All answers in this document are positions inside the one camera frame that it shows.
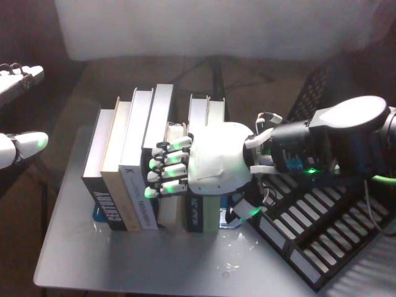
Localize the tan spine book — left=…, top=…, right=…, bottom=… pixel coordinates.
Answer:
left=99, top=96, right=143, bottom=233

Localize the black cover book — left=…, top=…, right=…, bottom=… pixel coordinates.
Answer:
left=140, top=82, right=182, bottom=174

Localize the black tripod stand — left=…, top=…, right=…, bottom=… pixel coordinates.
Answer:
left=176, top=54, right=276, bottom=97

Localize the small cream book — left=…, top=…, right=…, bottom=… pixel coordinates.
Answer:
left=157, top=121, right=190, bottom=228

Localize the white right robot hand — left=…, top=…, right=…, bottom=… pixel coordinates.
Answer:
left=143, top=121, right=269, bottom=224

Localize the black Century book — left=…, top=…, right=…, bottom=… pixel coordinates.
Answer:
left=80, top=108, right=128, bottom=232

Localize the black slotted plastic basket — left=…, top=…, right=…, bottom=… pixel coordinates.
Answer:
left=256, top=43, right=396, bottom=293

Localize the white K spine book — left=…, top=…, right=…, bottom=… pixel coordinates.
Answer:
left=118, top=87, right=159, bottom=232

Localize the olive green book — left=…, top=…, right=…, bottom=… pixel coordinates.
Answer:
left=202, top=95, right=227, bottom=235

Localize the green braided cable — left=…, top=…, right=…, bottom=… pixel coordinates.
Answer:
left=369, top=173, right=396, bottom=187

